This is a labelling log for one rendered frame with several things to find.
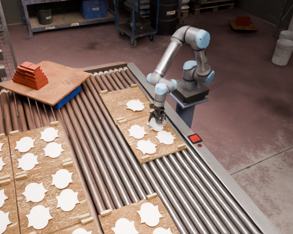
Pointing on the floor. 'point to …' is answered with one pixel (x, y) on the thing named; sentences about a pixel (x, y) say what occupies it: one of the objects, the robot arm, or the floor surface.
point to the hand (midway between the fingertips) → (155, 124)
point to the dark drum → (164, 16)
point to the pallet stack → (196, 5)
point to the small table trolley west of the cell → (124, 29)
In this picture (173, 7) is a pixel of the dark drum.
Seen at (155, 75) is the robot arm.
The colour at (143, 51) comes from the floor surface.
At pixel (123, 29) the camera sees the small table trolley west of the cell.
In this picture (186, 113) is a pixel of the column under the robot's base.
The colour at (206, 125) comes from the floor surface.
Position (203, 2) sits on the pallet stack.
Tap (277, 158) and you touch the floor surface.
